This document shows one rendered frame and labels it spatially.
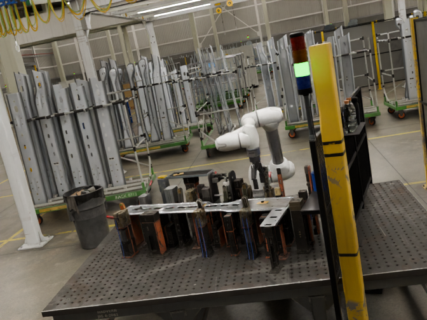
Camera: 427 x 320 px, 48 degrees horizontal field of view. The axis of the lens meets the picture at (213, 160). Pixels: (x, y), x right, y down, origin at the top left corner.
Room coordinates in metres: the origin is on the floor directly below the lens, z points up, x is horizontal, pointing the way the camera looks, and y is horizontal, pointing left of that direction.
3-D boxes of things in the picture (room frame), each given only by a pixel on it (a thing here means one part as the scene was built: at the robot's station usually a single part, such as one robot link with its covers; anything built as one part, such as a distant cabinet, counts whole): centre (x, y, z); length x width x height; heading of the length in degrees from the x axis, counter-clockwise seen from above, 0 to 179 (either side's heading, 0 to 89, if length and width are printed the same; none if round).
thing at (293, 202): (2.93, -0.47, 0.88); 0.08 x 0.08 x 0.36; 64
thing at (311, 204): (3.16, -0.75, 1.01); 0.90 x 0.22 x 0.03; 154
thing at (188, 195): (3.58, 0.22, 0.89); 0.13 x 0.11 x 0.38; 154
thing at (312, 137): (2.36, -0.50, 1.79); 0.07 x 0.07 x 0.57
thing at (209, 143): (10.41, -0.43, 0.88); 1.91 x 1.00 x 1.76; 171
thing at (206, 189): (3.56, 0.09, 0.89); 0.13 x 0.11 x 0.38; 154
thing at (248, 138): (3.17, -0.26, 1.48); 0.13 x 0.11 x 0.16; 85
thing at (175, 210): (3.37, 0.17, 1.00); 1.38 x 0.22 x 0.02; 64
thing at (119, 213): (3.46, 0.75, 0.88); 0.15 x 0.11 x 0.36; 154
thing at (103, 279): (3.40, -0.15, 0.68); 2.56 x 1.61 x 0.04; 80
